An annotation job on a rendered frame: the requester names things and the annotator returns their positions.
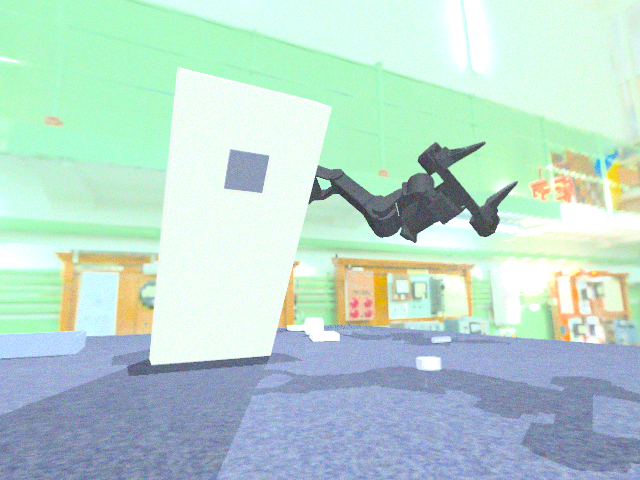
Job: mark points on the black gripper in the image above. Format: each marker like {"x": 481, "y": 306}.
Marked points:
{"x": 484, "y": 219}

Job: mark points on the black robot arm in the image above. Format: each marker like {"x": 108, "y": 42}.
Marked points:
{"x": 381, "y": 212}

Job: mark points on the white flat panel with square hole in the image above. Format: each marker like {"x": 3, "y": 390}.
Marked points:
{"x": 241, "y": 166}

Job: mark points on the light blue shallow tray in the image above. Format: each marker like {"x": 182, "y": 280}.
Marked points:
{"x": 36, "y": 344}

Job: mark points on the white short cylinder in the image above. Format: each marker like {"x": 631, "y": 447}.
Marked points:
{"x": 428, "y": 363}

